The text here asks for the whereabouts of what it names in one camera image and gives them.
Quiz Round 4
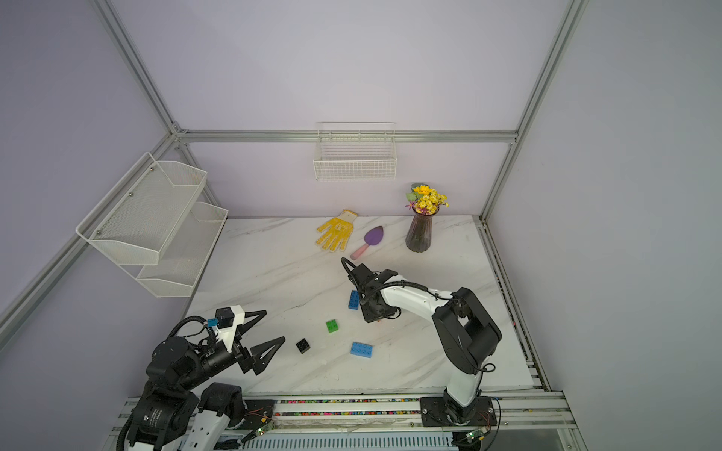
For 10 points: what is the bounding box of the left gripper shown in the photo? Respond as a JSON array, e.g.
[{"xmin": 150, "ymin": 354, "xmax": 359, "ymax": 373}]
[{"xmin": 181, "ymin": 312, "xmax": 285, "ymax": 392}]

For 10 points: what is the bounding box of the dark blue lego brick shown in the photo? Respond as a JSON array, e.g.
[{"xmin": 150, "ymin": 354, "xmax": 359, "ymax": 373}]
[{"xmin": 348, "ymin": 291, "xmax": 360, "ymax": 310}]

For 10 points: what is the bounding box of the green lego brick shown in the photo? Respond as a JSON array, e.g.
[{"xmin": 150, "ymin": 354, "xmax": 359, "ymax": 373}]
[{"xmin": 325, "ymin": 319, "xmax": 338, "ymax": 334}]

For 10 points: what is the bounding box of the black lego brick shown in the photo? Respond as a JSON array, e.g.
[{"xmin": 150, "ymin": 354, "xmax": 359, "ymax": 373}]
[{"xmin": 295, "ymin": 338, "xmax": 310, "ymax": 354}]

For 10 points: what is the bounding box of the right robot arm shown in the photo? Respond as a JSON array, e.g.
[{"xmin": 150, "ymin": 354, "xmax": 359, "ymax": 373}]
[{"xmin": 341, "ymin": 257, "xmax": 502, "ymax": 428}]

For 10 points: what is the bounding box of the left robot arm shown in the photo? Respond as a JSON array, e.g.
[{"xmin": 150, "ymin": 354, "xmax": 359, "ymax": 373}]
[{"xmin": 115, "ymin": 306, "xmax": 286, "ymax": 450}]

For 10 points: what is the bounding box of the light blue lego brick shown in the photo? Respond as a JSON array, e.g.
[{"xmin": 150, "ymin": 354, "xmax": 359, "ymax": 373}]
[{"xmin": 350, "ymin": 342, "xmax": 373, "ymax": 358}]

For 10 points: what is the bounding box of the purple pink trowel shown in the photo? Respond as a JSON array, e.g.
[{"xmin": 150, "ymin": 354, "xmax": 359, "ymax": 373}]
[{"xmin": 351, "ymin": 225, "xmax": 384, "ymax": 260}]

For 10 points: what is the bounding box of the dark glass vase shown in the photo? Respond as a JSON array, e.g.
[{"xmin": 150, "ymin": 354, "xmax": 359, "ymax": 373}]
[{"xmin": 405, "ymin": 213, "xmax": 434, "ymax": 253}]

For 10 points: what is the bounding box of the yellow work glove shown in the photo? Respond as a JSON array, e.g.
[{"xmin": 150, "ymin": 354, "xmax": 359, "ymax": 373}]
[{"xmin": 315, "ymin": 210, "xmax": 358, "ymax": 252}]

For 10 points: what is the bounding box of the yellow flower bouquet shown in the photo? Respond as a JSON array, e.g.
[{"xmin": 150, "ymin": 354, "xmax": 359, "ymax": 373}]
[{"xmin": 406, "ymin": 183, "xmax": 449, "ymax": 216}]

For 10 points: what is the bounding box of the white two-tier mesh shelf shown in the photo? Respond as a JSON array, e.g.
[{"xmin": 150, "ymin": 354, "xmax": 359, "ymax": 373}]
[{"xmin": 76, "ymin": 153, "xmax": 229, "ymax": 298}]

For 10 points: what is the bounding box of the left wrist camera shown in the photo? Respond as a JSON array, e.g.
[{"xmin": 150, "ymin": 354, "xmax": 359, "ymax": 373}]
[{"xmin": 209, "ymin": 306, "xmax": 246, "ymax": 353}]

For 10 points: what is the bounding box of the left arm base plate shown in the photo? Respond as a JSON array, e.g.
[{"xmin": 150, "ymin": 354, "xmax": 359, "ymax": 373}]
[{"xmin": 235, "ymin": 398, "xmax": 276, "ymax": 430}]

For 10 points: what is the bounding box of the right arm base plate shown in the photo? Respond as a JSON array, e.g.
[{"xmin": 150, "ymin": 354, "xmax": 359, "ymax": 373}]
[{"xmin": 419, "ymin": 397, "xmax": 498, "ymax": 428}]

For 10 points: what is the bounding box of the white wire wall basket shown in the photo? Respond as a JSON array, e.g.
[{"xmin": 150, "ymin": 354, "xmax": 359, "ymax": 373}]
[{"xmin": 313, "ymin": 121, "xmax": 398, "ymax": 182}]

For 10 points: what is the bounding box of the aluminium front rail frame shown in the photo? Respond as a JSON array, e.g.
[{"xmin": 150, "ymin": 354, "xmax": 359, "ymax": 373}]
[{"xmin": 103, "ymin": 391, "xmax": 587, "ymax": 450}]

